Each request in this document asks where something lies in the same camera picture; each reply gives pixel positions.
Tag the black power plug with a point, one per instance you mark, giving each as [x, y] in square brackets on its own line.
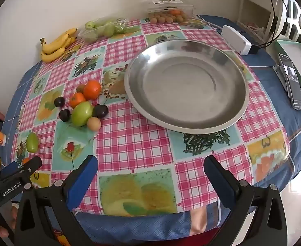
[254, 49]

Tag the white power box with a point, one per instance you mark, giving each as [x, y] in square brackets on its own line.
[236, 39]

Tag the medium orange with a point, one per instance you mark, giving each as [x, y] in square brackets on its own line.
[26, 160]

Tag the clear plastic clamshell box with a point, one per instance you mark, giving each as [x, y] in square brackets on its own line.
[171, 6]

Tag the person's left hand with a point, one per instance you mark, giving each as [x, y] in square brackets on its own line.
[1, 232]

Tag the large orange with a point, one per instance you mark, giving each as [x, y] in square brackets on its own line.
[92, 89]

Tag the crumpled clear plastic film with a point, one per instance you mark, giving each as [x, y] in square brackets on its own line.
[120, 24]

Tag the green-edged white board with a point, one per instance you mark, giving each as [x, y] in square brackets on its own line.
[298, 53]

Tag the pink checkered printed tablecloth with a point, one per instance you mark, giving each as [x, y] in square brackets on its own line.
[130, 143]

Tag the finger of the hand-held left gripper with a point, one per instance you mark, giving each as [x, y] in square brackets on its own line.
[29, 166]
[10, 167]

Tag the green apple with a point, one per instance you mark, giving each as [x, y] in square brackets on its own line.
[82, 113]

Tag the dark cherry with stem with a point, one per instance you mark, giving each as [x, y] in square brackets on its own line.
[100, 111]

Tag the pile of green jujubes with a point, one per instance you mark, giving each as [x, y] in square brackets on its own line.
[106, 28]

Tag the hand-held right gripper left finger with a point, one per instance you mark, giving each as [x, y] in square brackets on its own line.
[87, 169]

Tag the bunch of yellow bananas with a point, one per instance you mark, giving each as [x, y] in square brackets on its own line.
[55, 47]

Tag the brown kiwi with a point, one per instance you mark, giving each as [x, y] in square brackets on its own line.
[93, 123]
[80, 88]

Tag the small orange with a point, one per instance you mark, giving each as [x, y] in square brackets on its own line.
[77, 100]

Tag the white multi-photo frame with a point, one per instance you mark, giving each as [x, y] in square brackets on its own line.
[296, 15]

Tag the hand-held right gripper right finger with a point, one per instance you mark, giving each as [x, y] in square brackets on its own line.
[217, 176]

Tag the pile of brown longans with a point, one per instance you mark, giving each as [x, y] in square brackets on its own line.
[166, 19]

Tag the clear bag of green fruit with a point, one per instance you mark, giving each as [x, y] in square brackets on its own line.
[94, 35]

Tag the orange inside clamshell box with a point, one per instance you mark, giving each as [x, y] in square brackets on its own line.
[175, 12]

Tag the white wooden shelf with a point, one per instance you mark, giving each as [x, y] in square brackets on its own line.
[258, 10]

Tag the oval green jujube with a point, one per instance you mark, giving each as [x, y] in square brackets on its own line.
[32, 142]

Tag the black smartphone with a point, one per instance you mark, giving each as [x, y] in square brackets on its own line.
[291, 82]

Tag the white plastic bag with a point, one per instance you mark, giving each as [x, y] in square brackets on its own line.
[254, 28]

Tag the round steel plate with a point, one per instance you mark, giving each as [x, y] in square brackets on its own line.
[186, 87]

